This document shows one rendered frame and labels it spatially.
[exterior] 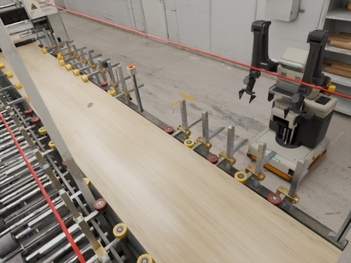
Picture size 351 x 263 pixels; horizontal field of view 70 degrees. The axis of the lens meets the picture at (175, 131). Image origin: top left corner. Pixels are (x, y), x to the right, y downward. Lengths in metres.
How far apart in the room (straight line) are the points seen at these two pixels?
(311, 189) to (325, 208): 0.23
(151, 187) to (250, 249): 0.71
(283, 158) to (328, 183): 0.56
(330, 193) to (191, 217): 1.80
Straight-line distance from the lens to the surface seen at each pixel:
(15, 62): 1.30
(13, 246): 1.98
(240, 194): 1.65
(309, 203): 2.87
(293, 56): 2.25
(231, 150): 1.88
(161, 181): 1.74
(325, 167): 3.26
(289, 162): 2.79
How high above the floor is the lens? 2.23
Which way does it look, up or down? 39 degrees down
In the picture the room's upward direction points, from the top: 8 degrees counter-clockwise
